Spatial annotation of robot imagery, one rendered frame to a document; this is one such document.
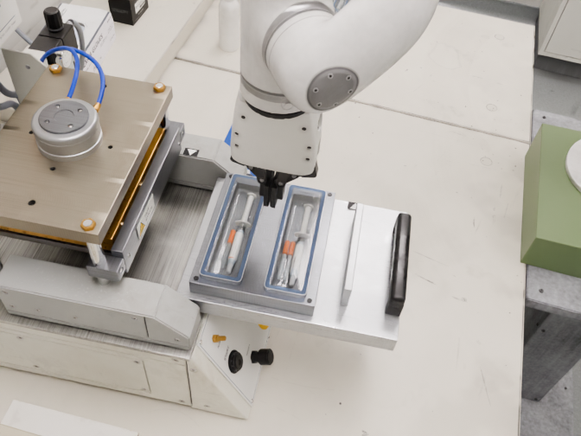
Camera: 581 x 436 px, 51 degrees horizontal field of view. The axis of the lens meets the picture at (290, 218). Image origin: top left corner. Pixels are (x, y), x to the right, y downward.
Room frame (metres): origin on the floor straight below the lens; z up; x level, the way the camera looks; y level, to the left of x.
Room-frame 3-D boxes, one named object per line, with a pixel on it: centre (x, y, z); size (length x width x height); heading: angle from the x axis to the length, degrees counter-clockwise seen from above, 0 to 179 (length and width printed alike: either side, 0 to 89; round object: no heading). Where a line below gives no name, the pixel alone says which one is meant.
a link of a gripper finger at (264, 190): (0.51, 0.04, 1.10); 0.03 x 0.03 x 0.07; 83
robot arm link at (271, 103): (0.51, 0.03, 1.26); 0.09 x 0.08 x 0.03; 83
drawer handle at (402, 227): (0.49, -0.15, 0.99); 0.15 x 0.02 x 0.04; 175
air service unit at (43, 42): (0.77, 0.39, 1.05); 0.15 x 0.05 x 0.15; 175
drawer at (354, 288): (0.51, -0.02, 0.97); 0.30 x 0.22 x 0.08; 85
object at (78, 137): (0.56, 0.32, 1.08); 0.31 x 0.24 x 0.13; 175
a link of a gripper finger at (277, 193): (0.51, 0.01, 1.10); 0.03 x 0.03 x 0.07; 83
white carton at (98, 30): (1.09, 0.52, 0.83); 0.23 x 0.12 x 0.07; 177
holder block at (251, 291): (0.51, 0.03, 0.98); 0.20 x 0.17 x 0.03; 175
